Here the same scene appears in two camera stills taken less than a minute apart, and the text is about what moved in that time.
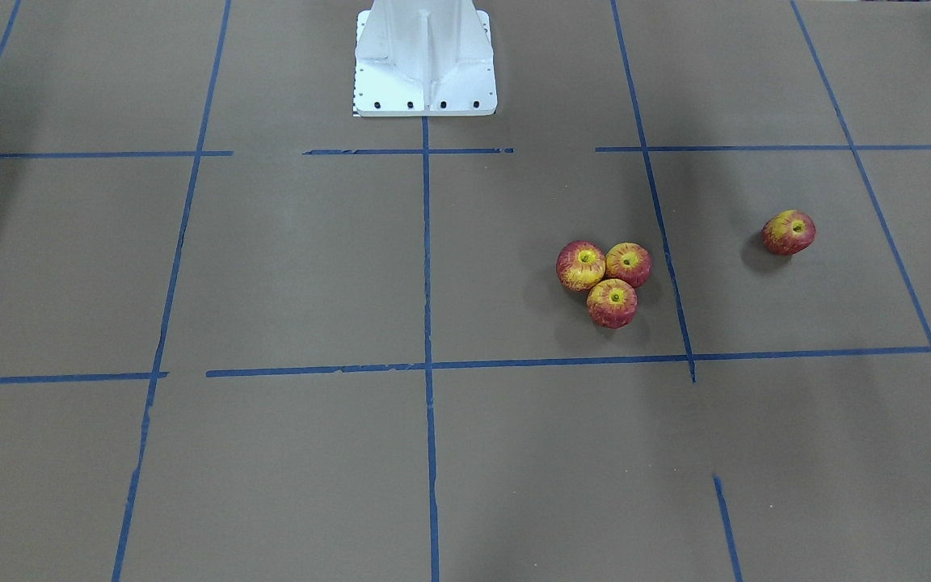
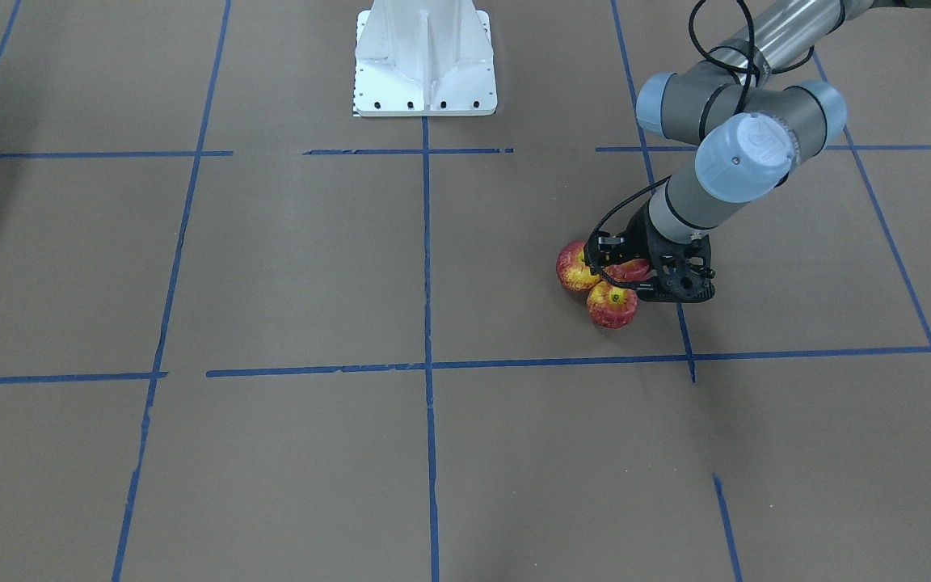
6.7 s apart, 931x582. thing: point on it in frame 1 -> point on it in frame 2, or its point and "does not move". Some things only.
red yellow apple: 580,265 does not move
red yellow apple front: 612,303 does not move
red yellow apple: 789,232 -> 633,270
